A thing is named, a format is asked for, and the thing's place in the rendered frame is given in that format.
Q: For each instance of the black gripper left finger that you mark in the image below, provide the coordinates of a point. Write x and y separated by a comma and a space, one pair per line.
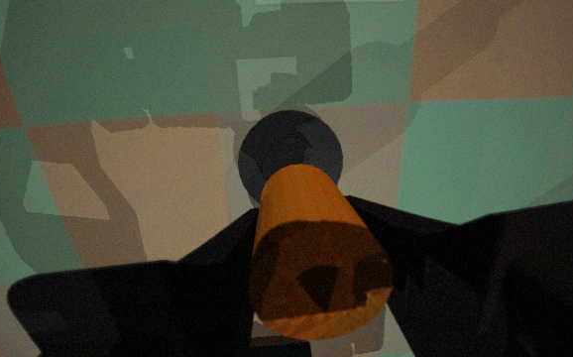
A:
199, 303

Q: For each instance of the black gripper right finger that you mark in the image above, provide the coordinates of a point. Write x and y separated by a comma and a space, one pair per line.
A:
448, 277

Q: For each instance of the orange cylinder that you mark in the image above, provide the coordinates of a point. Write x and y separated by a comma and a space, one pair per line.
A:
317, 271

